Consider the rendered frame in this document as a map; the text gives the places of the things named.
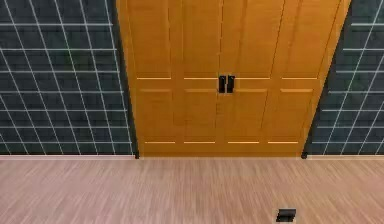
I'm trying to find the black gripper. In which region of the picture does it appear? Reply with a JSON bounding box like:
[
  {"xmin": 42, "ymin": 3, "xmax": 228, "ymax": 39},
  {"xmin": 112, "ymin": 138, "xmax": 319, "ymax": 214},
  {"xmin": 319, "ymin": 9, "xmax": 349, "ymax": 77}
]
[{"xmin": 275, "ymin": 208, "xmax": 297, "ymax": 223}]

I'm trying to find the orange wooden room door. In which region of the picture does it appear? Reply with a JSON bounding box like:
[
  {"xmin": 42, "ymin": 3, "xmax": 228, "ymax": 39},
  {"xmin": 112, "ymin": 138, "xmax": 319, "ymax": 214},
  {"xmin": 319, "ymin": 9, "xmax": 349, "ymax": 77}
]
[
  {"xmin": 115, "ymin": 0, "xmax": 225, "ymax": 158},
  {"xmin": 214, "ymin": 0, "xmax": 352, "ymax": 158}
]

